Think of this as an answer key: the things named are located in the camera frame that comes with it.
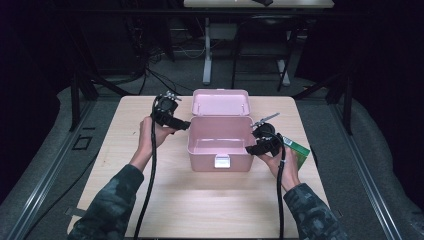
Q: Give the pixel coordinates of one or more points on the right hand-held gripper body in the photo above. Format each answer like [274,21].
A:
[268,135]

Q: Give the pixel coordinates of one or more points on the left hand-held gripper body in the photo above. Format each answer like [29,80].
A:
[165,106]

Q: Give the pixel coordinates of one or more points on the green and white medicine box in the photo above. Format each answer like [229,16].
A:
[300,151]

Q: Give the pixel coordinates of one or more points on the pink plastic storage box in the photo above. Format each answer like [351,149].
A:
[220,140]

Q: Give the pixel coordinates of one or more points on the person's left hand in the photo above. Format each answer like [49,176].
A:
[151,138]

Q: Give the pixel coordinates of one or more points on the person's right hand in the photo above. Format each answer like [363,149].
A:
[283,170]

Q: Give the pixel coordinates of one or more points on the white-legged desk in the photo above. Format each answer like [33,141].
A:
[207,50]

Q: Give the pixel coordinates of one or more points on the black chair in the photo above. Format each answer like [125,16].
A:
[263,43]

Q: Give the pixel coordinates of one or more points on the black device on desk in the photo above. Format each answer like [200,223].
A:
[263,2]

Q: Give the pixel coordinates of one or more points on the grey tape strip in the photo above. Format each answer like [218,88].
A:
[75,211]

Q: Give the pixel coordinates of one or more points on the black metal frame stand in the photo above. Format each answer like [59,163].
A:
[76,100]
[346,100]

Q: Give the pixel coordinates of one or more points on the aluminium floor rail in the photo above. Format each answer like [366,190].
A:
[43,186]
[366,173]

